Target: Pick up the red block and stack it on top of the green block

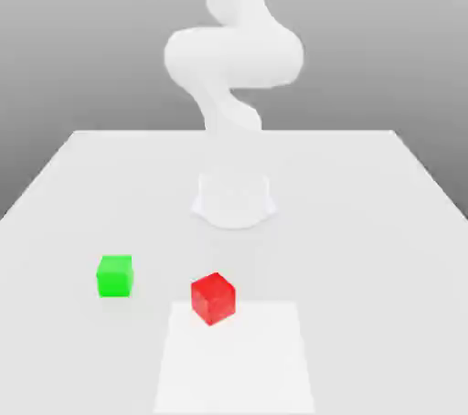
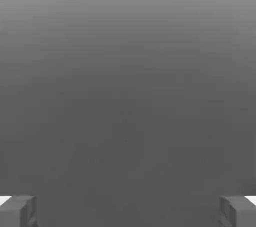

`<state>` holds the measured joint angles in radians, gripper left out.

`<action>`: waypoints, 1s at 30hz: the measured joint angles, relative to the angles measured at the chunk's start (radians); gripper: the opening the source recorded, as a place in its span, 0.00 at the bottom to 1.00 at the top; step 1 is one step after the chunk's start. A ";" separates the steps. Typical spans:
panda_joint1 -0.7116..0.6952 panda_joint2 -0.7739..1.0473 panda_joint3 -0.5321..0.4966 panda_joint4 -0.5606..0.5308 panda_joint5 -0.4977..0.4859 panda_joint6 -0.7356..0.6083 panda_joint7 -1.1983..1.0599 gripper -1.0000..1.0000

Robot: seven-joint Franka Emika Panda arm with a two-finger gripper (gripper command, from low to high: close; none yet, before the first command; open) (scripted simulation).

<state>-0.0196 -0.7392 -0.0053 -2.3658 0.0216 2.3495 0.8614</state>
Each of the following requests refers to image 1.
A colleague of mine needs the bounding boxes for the small red cube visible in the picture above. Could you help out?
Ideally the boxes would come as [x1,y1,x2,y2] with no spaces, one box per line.
[190,271,237,327]

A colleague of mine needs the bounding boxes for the small green cube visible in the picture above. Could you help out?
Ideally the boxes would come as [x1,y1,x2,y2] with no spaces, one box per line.
[95,254,135,299]

